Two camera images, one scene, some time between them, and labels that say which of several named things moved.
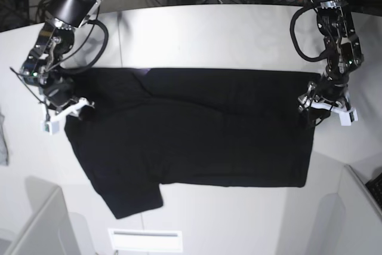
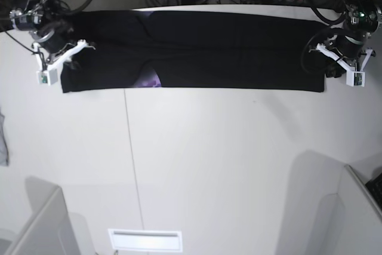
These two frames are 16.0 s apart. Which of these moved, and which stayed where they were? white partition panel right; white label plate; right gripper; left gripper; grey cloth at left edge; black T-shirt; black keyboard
Moved: black T-shirt; right gripper; left gripper
Stayed: black keyboard; white label plate; white partition panel right; grey cloth at left edge
